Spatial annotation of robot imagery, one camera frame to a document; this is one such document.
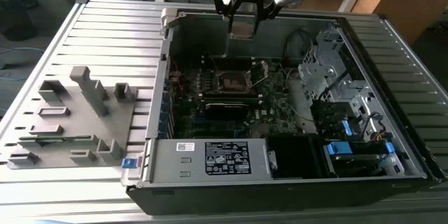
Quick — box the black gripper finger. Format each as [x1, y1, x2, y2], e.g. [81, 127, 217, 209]
[254, 0, 283, 37]
[211, 0, 243, 36]

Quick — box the square silver CPU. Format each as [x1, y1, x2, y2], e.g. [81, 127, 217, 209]
[231, 21, 257, 40]

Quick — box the metal socket cover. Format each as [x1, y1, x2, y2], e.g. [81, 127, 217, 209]
[247, 60, 271, 90]

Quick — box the CPU socket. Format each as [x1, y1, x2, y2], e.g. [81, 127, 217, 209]
[214, 69, 257, 94]

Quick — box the blue expansion slot retainer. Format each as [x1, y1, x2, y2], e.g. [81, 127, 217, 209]
[158, 76, 175, 140]

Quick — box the perforated metal drive cage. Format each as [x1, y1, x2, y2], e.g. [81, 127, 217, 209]
[297, 23, 355, 105]

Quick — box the green motherboard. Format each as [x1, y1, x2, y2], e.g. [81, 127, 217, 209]
[167, 57, 311, 141]

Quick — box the black graphics card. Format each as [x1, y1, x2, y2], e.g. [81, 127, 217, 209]
[205, 102, 251, 122]

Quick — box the grey chipset heatsink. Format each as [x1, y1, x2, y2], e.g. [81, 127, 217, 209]
[251, 123, 271, 137]

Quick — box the blue disk carrier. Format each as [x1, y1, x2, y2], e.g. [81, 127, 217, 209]
[341, 120, 354, 136]
[325, 141, 399, 178]

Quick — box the black waste bin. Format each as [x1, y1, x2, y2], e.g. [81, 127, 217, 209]
[3, 10, 38, 42]

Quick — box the silver power supply unit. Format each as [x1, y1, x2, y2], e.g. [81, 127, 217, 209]
[138, 137, 275, 187]

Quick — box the grey parts rack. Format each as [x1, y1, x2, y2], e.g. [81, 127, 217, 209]
[6, 66, 139, 170]

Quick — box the black hard disk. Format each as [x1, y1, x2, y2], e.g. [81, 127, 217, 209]
[331, 153, 383, 178]

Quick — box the blue case latch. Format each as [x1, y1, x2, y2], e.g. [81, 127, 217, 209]
[121, 157, 138, 170]

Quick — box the green RAM stick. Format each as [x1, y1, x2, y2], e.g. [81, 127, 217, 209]
[19, 134, 94, 146]

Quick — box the black PC case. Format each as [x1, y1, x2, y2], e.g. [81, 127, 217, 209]
[121, 7, 448, 216]

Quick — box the black looped wire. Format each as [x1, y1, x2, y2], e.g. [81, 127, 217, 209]
[283, 30, 314, 61]

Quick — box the thin white wire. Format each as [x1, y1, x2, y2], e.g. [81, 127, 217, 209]
[283, 67, 301, 90]

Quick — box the black drive bay bracket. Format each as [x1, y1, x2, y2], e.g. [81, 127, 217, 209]
[310, 100, 355, 133]

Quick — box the coloured wire bundle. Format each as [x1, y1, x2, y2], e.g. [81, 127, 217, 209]
[373, 130, 394, 141]

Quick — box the blue floor cable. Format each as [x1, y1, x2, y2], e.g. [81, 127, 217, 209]
[0, 46, 47, 82]

